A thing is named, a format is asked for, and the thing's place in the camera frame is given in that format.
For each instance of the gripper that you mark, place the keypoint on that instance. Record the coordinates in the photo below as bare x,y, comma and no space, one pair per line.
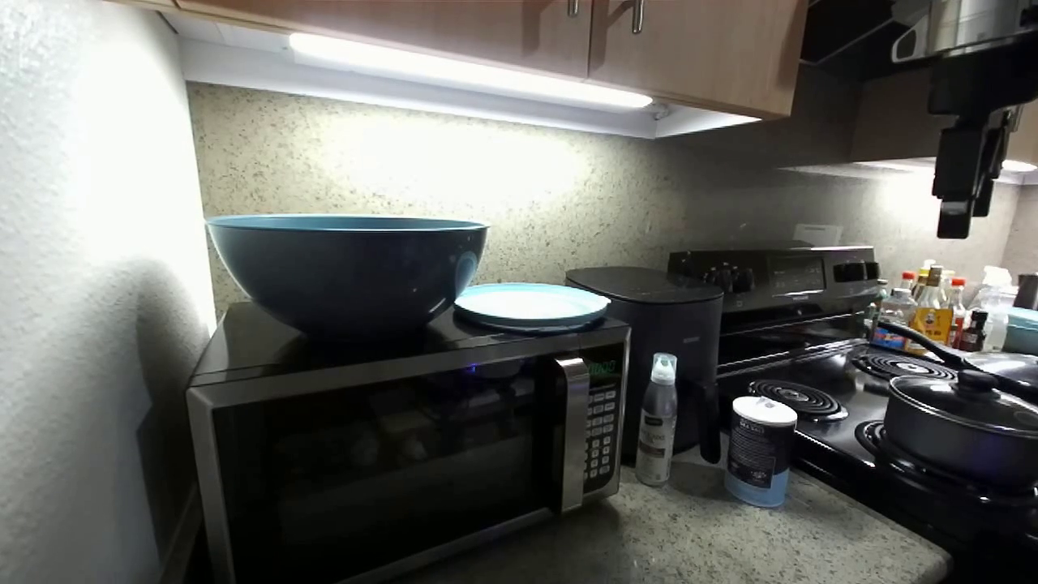
977,81

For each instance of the narrow wooden cabinet door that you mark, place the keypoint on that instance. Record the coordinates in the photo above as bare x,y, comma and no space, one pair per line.
714,57

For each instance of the under-cabinet strip light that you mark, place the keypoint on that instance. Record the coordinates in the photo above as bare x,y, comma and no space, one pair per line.
462,71

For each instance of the microwave door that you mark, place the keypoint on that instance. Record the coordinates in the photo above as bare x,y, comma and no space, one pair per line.
373,470

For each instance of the small red-capped bottle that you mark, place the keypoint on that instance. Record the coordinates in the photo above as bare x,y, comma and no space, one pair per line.
908,281

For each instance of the white spray bottle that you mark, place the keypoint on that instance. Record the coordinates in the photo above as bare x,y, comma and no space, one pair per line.
996,300

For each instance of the red-capped sauce bottle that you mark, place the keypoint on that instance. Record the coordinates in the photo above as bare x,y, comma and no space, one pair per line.
958,304

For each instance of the stove knob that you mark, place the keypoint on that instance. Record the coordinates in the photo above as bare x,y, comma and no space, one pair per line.
855,271
730,278

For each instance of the yellow oil bottle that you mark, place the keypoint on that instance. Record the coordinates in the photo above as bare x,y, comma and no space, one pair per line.
932,320

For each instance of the small dark bottle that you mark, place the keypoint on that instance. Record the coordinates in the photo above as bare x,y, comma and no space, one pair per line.
975,332

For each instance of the teal container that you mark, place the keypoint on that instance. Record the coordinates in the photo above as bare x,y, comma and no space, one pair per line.
1023,332

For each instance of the black range hood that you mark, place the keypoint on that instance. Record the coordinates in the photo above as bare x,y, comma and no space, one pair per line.
851,36

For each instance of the clear bottle with blue label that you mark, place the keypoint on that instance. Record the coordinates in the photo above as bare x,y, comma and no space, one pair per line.
892,320

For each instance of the black frying pan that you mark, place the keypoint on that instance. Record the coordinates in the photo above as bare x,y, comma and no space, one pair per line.
932,347

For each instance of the coil burner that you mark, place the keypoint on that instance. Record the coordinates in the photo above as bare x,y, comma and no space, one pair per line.
799,399
900,365
872,442

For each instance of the glass pot lid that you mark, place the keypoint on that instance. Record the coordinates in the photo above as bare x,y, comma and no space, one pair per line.
965,397

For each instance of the black electric stove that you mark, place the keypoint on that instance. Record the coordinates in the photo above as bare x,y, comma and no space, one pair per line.
819,341

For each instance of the black pot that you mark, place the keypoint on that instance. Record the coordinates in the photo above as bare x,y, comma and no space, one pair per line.
957,446

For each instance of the black air fryer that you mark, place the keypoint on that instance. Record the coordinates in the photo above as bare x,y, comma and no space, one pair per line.
657,332

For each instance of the round canister with white lid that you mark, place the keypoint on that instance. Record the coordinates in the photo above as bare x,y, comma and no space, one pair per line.
759,454

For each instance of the grey spray bottle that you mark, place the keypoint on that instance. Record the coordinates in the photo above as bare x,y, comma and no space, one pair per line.
656,430

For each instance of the light blue plate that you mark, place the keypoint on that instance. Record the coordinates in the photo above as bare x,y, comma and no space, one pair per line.
531,305

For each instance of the large blue bowl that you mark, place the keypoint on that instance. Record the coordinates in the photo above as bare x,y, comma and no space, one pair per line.
349,272

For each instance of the black microwave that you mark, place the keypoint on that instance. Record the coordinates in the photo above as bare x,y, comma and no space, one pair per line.
389,438

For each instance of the wooden wall cabinet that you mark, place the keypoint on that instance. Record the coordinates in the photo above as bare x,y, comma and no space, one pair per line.
486,40

